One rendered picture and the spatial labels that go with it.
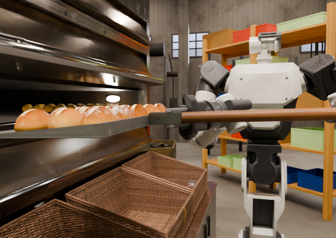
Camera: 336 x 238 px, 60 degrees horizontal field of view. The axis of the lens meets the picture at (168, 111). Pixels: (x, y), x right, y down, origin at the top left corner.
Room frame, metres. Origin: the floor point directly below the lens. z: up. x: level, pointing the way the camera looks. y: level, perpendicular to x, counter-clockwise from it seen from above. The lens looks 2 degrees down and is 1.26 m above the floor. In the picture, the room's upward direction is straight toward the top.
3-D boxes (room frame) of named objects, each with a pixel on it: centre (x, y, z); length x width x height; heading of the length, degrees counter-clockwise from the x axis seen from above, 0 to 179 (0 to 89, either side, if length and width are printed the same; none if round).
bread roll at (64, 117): (0.63, 0.22, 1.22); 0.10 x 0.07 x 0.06; 167
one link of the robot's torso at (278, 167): (1.22, -0.40, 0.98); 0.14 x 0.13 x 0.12; 75
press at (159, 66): (6.60, 0.33, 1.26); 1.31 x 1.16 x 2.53; 161
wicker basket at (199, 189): (2.02, 0.00, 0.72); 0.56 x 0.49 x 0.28; 164
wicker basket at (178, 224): (1.46, 0.15, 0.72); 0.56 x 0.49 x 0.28; 164
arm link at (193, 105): (0.85, -0.09, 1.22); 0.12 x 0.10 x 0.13; 130
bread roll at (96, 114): (0.61, 0.15, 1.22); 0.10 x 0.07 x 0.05; 168
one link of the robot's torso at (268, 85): (1.25, -0.41, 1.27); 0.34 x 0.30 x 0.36; 71
